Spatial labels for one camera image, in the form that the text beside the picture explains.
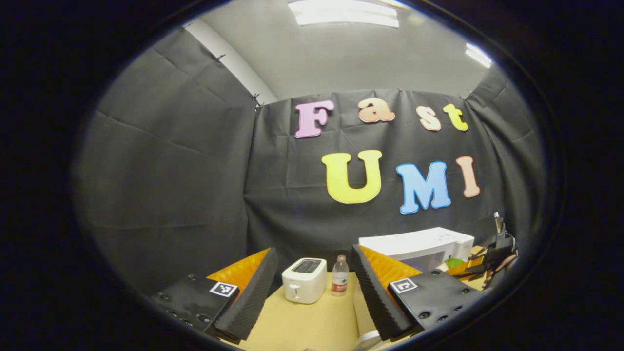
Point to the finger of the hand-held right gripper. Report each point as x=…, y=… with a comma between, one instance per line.
x=470, y=270

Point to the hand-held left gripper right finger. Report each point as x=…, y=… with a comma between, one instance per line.
x=373, y=297

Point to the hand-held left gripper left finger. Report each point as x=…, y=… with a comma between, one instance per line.
x=253, y=297

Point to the sandwich with lettuce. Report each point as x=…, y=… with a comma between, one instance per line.
x=454, y=262

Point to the white microwave oven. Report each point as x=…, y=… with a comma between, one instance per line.
x=419, y=243

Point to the clear bottle with red label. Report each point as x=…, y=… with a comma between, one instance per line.
x=340, y=282

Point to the white toaster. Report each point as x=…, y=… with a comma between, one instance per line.
x=304, y=282

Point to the black backdrop cloth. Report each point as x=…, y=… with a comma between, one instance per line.
x=170, y=185

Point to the small ceiling light panel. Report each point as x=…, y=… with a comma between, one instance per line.
x=478, y=54

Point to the large ceiling light panel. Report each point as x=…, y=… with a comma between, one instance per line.
x=343, y=13

